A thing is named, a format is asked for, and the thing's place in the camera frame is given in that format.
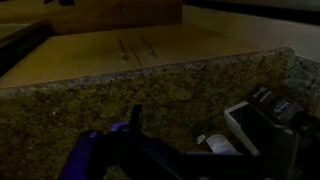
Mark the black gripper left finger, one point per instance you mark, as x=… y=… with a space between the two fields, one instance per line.
x=100 y=156

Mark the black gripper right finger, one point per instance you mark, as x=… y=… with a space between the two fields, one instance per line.
x=286 y=156

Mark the glass bottle with white label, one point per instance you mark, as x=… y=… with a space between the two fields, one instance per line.
x=220 y=143

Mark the white container with blue label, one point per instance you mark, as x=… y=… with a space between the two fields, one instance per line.
x=228 y=116

